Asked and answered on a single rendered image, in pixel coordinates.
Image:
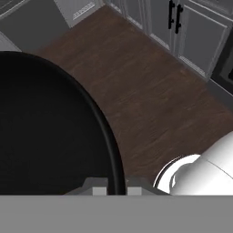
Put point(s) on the large black round object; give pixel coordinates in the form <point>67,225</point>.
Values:
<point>45,127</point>

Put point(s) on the white rounded object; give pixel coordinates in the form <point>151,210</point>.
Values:
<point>206,173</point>

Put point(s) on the grey cabinet with vent panel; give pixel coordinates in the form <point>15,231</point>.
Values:
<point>36,21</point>

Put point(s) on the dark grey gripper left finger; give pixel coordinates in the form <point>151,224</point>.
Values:
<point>96,183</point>

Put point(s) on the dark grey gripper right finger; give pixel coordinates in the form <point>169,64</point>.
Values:
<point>135,184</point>

